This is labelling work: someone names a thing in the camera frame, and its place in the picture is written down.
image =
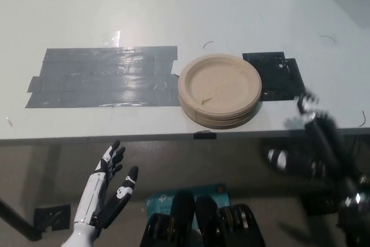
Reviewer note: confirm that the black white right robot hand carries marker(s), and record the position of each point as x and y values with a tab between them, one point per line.
313	114

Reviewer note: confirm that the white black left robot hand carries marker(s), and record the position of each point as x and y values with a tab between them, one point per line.
95	195

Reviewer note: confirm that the stack of beige paper plates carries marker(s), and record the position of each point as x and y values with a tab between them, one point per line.
219	85

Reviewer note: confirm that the black floor tape patch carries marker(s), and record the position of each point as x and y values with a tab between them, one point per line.
318	205
53	216

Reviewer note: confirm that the teal cardboard box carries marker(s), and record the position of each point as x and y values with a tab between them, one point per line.
162	199

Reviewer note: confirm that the black metal table leg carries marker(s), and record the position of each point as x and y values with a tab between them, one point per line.
17	221

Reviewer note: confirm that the grey duct tape patch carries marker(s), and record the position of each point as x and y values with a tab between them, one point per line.
101	79

